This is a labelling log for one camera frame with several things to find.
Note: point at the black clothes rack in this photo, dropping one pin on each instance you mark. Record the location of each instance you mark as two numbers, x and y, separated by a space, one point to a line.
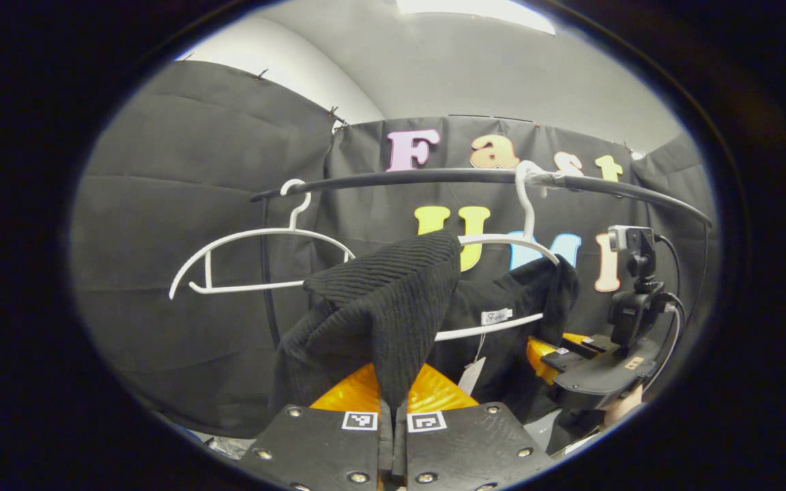
434 177

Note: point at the white clothes hanger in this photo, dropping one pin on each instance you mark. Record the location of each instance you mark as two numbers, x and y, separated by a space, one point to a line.
256 233
526 204

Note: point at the black backdrop cloth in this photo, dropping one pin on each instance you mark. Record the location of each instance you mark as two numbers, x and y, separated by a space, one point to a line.
188 225

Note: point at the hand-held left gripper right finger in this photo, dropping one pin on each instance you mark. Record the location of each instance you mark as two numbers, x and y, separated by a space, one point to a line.
475 450

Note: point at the black knit cardigan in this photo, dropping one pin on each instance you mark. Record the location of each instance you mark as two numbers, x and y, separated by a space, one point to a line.
393 300

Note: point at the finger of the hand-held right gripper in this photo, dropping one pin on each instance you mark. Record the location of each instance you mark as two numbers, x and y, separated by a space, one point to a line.
591 343
550 358

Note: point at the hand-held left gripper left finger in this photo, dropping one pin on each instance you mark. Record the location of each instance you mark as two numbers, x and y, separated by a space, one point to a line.
318 453

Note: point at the ceiling light panel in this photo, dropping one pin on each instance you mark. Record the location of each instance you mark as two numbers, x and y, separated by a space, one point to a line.
475 8

